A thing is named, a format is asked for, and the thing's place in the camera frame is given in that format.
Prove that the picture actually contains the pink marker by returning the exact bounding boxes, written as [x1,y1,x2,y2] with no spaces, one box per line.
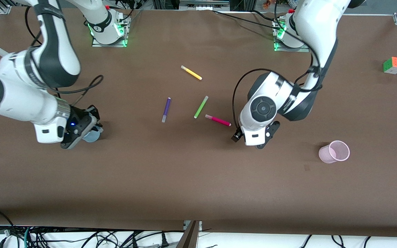
[205,114,232,127]

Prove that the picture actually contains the translucent blue plastic cup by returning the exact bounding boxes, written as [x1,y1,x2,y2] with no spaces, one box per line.
[82,126,101,143]

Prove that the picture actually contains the green marker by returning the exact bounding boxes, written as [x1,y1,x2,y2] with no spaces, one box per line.
[194,96,209,119]

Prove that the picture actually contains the brown table cover sheet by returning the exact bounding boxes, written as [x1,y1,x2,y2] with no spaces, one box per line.
[0,7,397,238]

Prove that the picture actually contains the purple marker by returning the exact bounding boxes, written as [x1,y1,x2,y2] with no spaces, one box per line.
[161,97,171,123]

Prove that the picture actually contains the yellow marker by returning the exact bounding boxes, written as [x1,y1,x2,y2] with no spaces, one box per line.
[181,65,203,81]

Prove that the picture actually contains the translucent pink plastic cup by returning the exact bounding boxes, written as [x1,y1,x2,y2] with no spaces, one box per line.
[318,140,350,164]

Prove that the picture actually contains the silver metal box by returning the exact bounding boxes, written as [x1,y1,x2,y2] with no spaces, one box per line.
[180,0,230,11]

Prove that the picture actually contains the colourful puzzle cube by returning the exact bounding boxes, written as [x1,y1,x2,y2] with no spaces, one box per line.
[383,56,397,75]

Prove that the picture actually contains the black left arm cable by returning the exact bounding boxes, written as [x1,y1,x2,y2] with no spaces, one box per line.
[232,52,324,128]

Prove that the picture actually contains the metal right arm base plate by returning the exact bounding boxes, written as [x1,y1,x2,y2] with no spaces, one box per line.
[92,14,129,48]

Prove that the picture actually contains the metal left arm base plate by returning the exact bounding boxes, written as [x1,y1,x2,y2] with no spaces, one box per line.
[273,17,310,53]

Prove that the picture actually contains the aluminium frame post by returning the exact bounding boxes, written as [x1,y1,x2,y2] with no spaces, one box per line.
[176,220,203,248]

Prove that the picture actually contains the black cable on table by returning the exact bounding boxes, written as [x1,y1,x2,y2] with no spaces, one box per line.
[212,10,279,28]

